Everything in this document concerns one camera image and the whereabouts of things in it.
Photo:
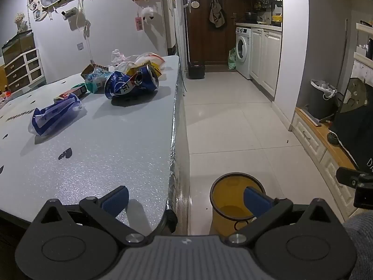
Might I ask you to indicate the blue plastic wrapper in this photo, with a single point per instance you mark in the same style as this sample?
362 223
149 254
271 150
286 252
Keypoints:
52 113

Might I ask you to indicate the clear teal plastic wrapper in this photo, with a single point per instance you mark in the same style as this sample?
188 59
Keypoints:
99 74

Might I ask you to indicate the dark packet with red label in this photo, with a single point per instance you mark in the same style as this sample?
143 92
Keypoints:
65 95

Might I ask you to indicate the dark round object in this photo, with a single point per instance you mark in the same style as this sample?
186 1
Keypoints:
333 138

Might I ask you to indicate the yellow snack bag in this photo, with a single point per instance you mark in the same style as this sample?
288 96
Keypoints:
137 69

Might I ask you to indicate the yellow plastic bin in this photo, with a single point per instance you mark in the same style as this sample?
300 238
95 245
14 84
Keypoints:
230 195

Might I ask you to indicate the pink paper tag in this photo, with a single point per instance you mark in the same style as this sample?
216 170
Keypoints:
138 23

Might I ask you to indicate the white washing machine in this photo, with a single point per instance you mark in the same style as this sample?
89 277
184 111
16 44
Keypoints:
243 49

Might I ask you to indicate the white kitchen cabinet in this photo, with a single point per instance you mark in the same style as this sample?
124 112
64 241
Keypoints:
266 58

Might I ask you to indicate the small black floor bin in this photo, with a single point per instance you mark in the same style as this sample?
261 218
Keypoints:
195 70

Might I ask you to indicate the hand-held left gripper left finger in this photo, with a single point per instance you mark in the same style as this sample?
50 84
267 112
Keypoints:
115 202

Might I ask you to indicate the dark wooden door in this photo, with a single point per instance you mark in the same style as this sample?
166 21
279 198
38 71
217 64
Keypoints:
201 35

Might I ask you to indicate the crushed blue soda can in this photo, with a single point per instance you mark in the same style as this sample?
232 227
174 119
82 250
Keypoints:
125 84

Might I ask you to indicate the person's grey clothing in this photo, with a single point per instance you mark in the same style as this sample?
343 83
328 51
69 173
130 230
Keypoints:
360 245

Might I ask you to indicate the wooden bench cabinet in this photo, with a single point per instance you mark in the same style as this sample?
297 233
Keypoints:
314 143

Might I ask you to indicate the black cooking pot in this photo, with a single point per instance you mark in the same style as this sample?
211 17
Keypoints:
250 17

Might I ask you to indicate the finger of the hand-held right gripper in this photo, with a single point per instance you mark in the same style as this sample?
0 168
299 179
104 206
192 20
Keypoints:
348 176

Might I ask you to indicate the grey trash bin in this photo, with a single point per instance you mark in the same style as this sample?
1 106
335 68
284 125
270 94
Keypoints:
320 102

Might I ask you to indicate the green plastic bag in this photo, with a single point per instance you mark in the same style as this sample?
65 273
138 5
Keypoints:
232 59

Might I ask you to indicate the glass tank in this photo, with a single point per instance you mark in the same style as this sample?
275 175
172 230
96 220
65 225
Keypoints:
19 45

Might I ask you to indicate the white refrigerator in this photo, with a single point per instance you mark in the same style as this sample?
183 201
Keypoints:
178 20

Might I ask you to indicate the small cardboard box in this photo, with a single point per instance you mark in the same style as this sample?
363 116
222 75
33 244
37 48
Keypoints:
88 70

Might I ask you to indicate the dried flower bunch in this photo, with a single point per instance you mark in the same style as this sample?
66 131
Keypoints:
20 22

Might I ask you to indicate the white wall shelf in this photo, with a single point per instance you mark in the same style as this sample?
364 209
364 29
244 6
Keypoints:
364 43

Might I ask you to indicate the white drawer cabinet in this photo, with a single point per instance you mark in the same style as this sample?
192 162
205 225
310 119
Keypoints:
24 70

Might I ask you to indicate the white plush toy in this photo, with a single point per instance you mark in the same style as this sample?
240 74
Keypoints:
147 13

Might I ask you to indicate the orange and white plastic bag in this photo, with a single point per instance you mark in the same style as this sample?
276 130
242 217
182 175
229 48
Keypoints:
150 57

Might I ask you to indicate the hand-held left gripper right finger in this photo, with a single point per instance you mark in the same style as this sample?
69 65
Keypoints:
258 202

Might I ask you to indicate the hanging cloth bag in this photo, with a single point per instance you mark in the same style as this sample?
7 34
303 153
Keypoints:
217 13

